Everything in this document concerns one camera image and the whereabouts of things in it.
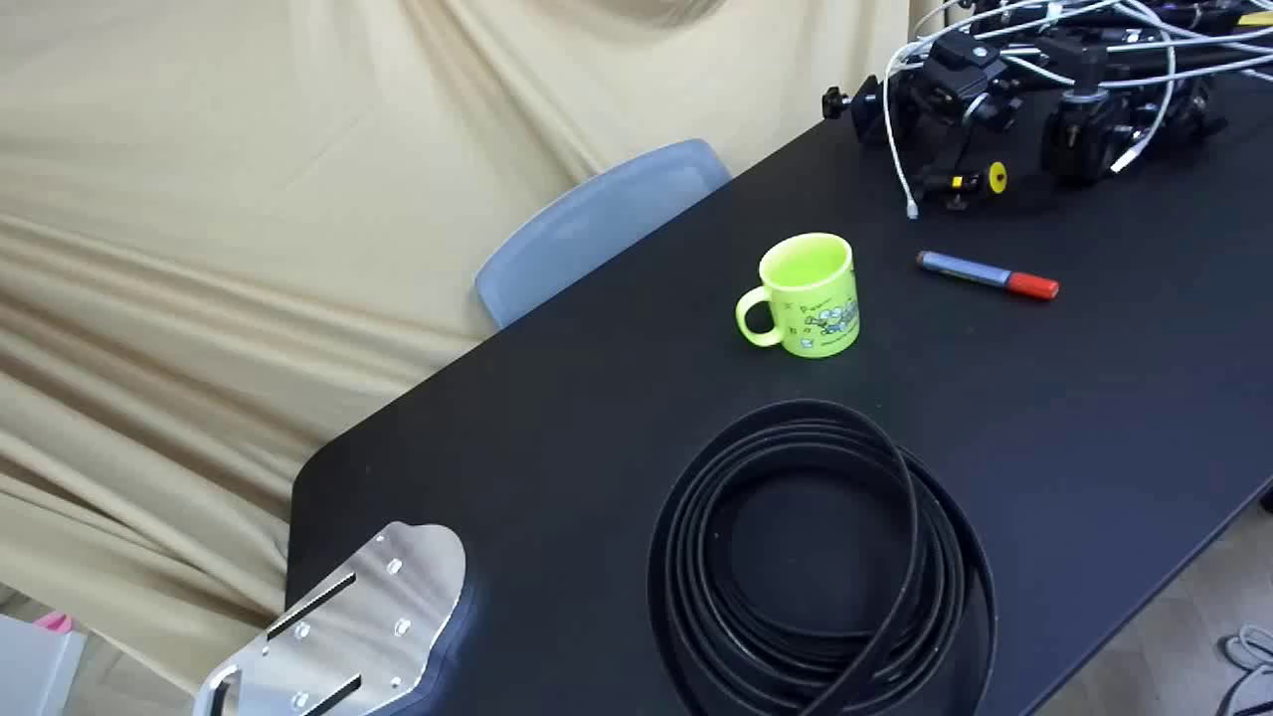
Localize blue marker pen red cap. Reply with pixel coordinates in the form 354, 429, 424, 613
913, 246, 1064, 305

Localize white plastic box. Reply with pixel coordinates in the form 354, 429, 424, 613
0, 613, 86, 716

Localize beige cloth backdrop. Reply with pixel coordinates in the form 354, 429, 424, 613
0, 0, 921, 695

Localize black camera equipment pile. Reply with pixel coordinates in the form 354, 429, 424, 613
820, 0, 1273, 220

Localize white cable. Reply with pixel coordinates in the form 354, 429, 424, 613
879, 0, 1273, 223

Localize green plastic mug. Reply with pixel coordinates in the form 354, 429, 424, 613
730, 232, 862, 361

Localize silver metal mounting plate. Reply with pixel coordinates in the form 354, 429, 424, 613
189, 517, 469, 716

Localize blue chair back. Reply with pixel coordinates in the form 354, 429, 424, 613
472, 136, 736, 334

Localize grey floor cable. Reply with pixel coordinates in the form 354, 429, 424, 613
1218, 624, 1273, 716

